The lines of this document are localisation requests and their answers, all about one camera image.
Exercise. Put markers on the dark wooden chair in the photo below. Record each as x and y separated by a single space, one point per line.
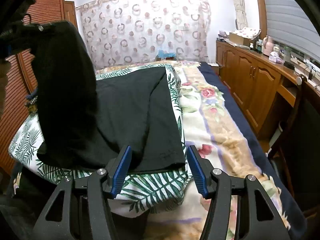
295 154

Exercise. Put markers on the cardboard box on sideboard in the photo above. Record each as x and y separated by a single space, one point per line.
244 37

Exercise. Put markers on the window roller shutter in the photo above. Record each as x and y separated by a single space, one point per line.
287 23

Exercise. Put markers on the wooden sideboard cabinet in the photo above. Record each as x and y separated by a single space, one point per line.
265 91

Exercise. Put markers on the pink ceramic jug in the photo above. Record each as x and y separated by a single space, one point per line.
268 45

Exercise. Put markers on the black t-shirt white print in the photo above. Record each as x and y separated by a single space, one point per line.
86 122

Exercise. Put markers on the circle pattern curtain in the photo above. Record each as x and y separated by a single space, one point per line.
124 32

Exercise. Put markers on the wooden louvered wardrobe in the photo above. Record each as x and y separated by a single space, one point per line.
21 79

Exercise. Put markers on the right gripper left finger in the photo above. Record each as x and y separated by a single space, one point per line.
79 208

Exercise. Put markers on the blue object by curtain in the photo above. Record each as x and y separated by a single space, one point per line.
162 55

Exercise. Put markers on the palm leaf print cushion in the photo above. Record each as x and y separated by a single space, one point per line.
157 192

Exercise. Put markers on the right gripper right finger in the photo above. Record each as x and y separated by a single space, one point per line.
257 216

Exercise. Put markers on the floral bedspread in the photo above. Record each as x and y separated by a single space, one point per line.
214 124

